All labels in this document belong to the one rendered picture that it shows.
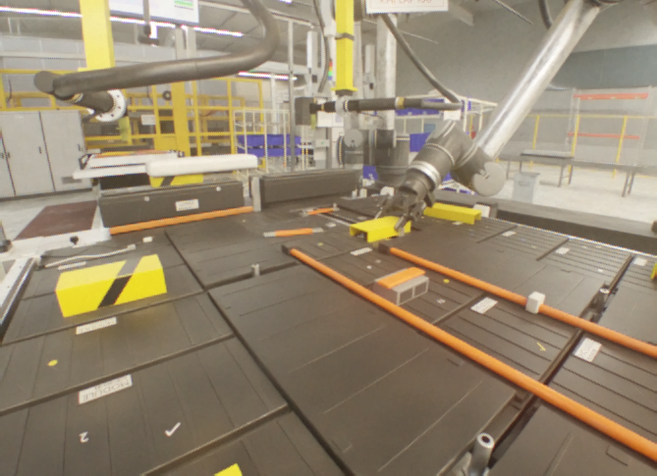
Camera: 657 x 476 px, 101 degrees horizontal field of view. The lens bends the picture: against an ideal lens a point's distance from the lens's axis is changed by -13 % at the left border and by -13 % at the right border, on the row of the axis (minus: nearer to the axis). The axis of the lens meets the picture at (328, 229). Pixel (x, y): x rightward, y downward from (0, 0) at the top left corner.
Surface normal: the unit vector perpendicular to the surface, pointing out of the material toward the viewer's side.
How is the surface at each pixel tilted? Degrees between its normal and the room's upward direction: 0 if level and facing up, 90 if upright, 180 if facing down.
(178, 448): 0
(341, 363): 0
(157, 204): 90
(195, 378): 0
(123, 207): 90
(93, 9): 90
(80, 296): 90
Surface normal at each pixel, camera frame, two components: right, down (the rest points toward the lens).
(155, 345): 0.00, -0.96
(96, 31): 0.37, 0.27
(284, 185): 0.59, 0.24
